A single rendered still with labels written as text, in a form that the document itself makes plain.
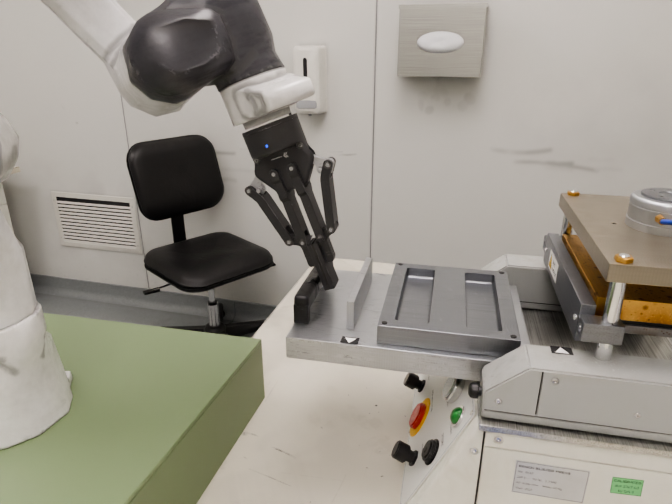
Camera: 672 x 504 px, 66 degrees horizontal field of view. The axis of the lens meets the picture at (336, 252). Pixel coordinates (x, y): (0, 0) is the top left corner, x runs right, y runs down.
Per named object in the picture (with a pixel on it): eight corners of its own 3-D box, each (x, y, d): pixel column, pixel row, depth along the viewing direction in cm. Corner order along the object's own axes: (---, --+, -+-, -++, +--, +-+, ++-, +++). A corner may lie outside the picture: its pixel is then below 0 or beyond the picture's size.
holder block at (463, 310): (504, 286, 78) (507, 271, 77) (518, 359, 60) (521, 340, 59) (395, 277, 81) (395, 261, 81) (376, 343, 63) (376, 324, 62)
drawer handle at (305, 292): (333, 278, 81) (333, 254, 80) (308, 325, 67) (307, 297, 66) (321, 277, 81) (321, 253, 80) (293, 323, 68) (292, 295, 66)
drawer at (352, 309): (513, 307, 80) (519, 260, 77) (531, 394, 60) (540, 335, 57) (326, 289, 86) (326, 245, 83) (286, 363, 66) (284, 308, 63)
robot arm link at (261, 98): (235, 89, 70) (250, 128, 72) (193, 96, 59) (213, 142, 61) (319, 55, 67) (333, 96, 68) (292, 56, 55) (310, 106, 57)
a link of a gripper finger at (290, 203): (277, 168, 66) (267, 171, 67) (306, 248, 70) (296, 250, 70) (286, 162, 70) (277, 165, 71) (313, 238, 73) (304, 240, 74)
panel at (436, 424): (417, 378, 93) (471, 297, 85) (399, 515, 66) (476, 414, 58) (407, 372, 93) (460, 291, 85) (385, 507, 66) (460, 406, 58)
